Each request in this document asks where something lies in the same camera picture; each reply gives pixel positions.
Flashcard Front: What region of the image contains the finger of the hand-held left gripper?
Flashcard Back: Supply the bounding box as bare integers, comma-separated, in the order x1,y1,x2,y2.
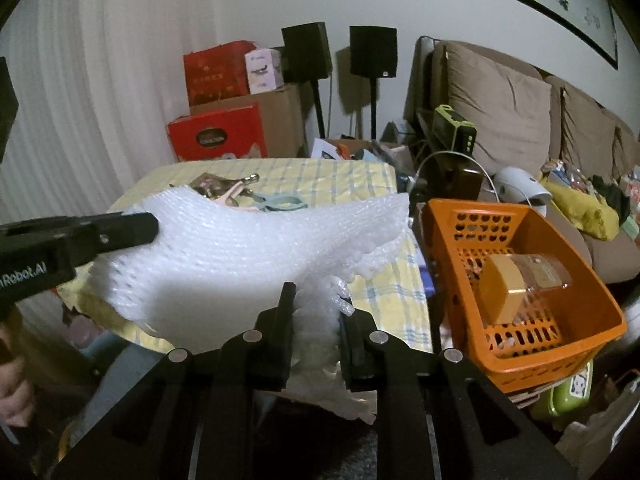
0,211,160,266

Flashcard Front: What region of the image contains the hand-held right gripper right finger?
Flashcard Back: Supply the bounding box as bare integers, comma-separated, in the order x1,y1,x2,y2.
337,310,576,480

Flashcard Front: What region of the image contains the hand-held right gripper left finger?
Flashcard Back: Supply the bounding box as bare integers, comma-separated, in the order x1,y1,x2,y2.
55,282,298,480

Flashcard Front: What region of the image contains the white foam wrap sheet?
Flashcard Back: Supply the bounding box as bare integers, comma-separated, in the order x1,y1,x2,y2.
87,185,413,423

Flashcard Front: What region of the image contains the pink plastic clip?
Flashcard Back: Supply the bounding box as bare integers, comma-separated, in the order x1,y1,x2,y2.
212,185,251,208

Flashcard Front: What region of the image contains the blue-grey plastic clip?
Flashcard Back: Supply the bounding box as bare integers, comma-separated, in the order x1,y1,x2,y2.
251,190,308,213

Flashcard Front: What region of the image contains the orange plastic basket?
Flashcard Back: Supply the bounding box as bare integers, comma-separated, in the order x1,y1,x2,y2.
422,198,627,393

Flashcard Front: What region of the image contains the clear jar with tan lid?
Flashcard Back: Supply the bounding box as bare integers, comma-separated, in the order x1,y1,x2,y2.
477,252,573,326

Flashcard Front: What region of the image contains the person's left hand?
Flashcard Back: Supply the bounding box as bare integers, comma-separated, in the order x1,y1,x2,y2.
0,370,36,428

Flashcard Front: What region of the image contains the red box with oval label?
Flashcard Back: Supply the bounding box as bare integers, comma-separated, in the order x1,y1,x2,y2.
166,102,266,163

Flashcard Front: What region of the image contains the yellow checked tablecloth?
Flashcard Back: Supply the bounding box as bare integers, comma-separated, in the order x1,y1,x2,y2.
60,157,436,356

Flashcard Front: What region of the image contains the printed paper sheet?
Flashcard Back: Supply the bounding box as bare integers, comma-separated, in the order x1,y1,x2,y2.
310,140,343,161

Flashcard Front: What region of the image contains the red patterned gift box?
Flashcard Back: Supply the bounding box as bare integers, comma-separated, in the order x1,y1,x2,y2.
183,41,258,107

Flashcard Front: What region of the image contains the brown cardboard box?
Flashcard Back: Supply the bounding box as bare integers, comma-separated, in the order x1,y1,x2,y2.
189,82,307,158

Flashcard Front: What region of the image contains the open cardboard box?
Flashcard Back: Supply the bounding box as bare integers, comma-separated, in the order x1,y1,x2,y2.
320,137,416,171

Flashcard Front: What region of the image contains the dark brown wooden box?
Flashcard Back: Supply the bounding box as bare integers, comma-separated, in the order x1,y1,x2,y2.
440,152,483,201

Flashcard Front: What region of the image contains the white pink small box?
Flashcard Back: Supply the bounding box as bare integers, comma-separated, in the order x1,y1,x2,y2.
244,48,286,95

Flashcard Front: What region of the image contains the green cartoon lunch box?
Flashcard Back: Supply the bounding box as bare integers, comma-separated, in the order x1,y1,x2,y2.
530,360,596,418

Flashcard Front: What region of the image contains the white nail lamp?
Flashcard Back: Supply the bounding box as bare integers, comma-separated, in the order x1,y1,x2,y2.
492,166,552,206

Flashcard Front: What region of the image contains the green black power station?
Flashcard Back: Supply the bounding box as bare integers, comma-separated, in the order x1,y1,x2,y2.
431,105,478,153

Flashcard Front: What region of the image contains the black speaker on stand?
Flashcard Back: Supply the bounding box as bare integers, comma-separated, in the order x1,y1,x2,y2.
281,22,333,141
349,26,398,141

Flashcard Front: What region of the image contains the white plastic bag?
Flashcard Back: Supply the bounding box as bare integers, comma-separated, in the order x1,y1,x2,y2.
555,370,640,480

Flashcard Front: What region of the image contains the yellow cloth bag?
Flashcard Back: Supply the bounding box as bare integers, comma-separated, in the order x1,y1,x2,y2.
540,175,621,238

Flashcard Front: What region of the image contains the pile of snack packets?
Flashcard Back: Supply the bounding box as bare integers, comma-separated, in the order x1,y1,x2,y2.
540,159,593,186

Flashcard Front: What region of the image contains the brown sofa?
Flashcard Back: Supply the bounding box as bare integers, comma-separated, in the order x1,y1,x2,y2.
402,35,640,286

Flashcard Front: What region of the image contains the large brown sofa cushion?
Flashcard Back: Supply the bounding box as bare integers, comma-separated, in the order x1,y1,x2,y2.
442,40,553,163

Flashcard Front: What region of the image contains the dark green cloth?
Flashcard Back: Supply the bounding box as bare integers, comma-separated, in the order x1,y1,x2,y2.
592,175,631,226

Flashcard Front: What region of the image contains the white charging cable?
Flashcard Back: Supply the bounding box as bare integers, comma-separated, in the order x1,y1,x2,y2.
415,150,501,196

